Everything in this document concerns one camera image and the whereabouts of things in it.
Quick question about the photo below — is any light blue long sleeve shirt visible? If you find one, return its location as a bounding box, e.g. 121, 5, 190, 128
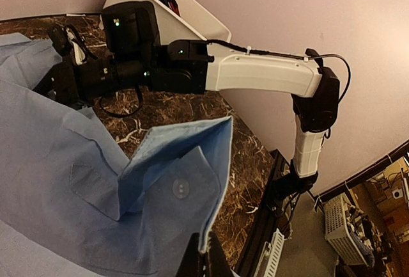
1, 33, 233, 276

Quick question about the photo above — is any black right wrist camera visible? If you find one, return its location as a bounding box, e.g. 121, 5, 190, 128
101, 1, 160, 65

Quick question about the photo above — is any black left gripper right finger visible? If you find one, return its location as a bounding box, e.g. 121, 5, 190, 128
206, 232, 233, 277

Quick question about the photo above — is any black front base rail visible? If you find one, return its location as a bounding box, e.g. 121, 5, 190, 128
234, 150, 297, 276

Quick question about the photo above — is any red black plaid shirt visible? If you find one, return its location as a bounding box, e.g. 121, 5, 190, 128
165, 0, 180, 16

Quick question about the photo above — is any white plastic bin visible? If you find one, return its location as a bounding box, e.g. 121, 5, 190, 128
104, 0, 231, 44

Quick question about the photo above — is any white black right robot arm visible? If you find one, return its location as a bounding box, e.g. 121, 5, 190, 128
34, 40, 346, 200

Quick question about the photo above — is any white slotted basket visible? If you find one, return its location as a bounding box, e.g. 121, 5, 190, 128
324, 193, 374, 267

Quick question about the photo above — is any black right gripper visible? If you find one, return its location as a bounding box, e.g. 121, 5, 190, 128
33, 56, 150, 109

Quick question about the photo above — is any white slotted cable duct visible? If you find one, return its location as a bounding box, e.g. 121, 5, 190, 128
254, 228, 285, 277

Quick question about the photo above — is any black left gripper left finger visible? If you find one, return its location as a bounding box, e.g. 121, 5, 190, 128
175, 233, 205, 277

